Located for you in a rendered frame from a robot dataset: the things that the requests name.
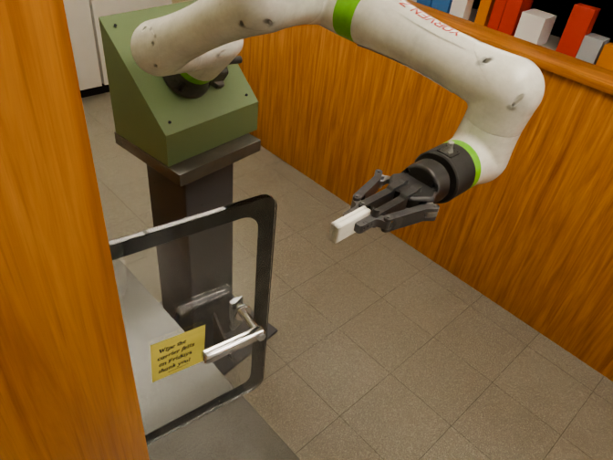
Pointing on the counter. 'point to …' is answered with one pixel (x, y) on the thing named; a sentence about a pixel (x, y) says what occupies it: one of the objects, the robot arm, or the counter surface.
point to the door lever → (235, 338)
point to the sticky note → (177, 352)
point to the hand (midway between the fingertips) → (349, 224)
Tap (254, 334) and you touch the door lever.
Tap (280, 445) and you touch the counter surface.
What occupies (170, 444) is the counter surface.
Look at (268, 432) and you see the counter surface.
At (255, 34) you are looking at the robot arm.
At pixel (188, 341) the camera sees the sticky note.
